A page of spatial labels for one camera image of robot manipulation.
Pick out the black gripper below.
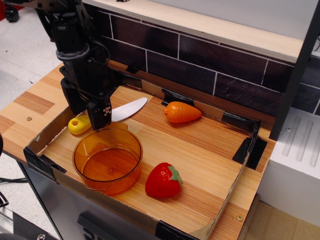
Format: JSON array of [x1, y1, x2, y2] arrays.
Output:
[[59, 46, 116, 131]]

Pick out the yellow handled white toy knife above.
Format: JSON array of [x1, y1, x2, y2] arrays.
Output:
[[67, 97, 148, 135]]

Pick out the orange transparent plastic pot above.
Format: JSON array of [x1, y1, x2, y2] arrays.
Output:
[[72, 122, 143, 196]]

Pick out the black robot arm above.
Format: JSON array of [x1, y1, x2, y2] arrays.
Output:
[[30, 0, 117, 130]]

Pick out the cardboard fence with black tape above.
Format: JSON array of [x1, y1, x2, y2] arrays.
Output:
[[23, 69, 274, 240]]

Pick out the orange toy carrot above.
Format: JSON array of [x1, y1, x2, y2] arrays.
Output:
[[164, 101, 202, 124]]

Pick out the red toy strawberry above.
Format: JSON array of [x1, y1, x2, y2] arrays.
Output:
[[145, 162, 183, 198]]

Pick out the black caster wheel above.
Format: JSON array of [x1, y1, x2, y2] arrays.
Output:
[[4, 5, 19, 23]]

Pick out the light wooden shelf ledge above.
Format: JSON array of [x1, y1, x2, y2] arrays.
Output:
[[85, 0, 304, 63]]

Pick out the white ribbed sink block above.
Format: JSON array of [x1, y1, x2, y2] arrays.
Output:
[[257, 108, 320, 226]]

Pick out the black floor cable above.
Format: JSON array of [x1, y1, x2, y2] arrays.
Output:
[[0, 176, 28, 184]]

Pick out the dark vertical metal post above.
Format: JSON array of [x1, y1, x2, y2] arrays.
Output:
[[269, 1, 320, 141]]

